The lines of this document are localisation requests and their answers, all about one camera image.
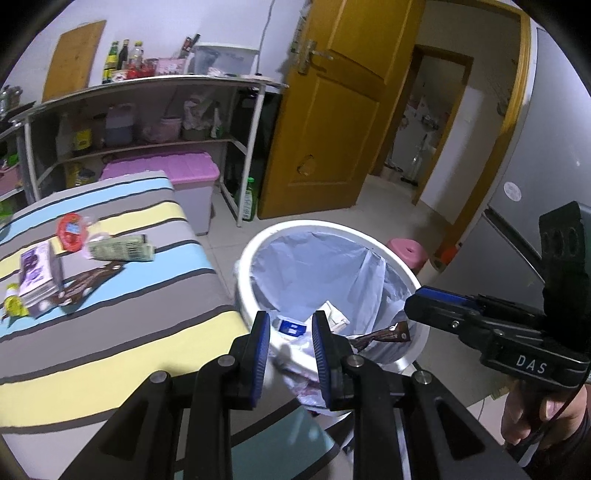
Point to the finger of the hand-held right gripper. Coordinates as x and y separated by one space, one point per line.
438 318
445 294

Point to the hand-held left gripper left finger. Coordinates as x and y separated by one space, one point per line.
258 350

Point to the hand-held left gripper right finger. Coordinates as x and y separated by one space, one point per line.
321 355

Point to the white yogurt cup blue label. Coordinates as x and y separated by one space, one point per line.
292 328

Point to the brown snack wrapper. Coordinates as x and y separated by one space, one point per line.
87 282
388 334

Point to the white trash bin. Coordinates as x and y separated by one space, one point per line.
318 226

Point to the green printed packet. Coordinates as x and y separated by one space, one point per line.
122 249

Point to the red lid plastic cup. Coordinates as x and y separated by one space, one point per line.
71 230

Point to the purple carton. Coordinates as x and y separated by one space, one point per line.
37 270

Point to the yellow snack packet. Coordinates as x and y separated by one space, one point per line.
13 304

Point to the person's right hand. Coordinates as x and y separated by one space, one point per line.
572 415

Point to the pink plastic stool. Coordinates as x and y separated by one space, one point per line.
406 251

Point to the striped tablecloth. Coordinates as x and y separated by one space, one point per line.
138 332

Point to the green detergent bottle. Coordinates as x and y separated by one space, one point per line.
249 203

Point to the grey refrigerator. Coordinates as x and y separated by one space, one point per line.
531 161

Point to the yellow wooden door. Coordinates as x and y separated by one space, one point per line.
323 138

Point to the pink-lid storage box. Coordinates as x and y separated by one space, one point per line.
184 166

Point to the pink plastic tub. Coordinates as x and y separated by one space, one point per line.
170 130

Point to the crumpled plastic bags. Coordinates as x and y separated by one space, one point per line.
201 115

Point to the large grey jug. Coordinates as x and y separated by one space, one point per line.
120 127

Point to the yellow label oil bottle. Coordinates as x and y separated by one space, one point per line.
82 138

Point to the clear storage box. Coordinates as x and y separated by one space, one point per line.
224 60

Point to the metal shelf rack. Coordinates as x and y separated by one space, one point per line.
138 83

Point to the pink basket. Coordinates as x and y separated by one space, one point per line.
171 67

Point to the clear bottle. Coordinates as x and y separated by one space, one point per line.
136 55

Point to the green bottle yellow label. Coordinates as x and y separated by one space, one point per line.
110 64

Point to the dark sauce bottle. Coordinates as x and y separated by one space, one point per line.
123 55

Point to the wooden cutting board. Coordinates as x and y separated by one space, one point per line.
74 60

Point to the steel steamer pot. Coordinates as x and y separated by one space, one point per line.
9 99

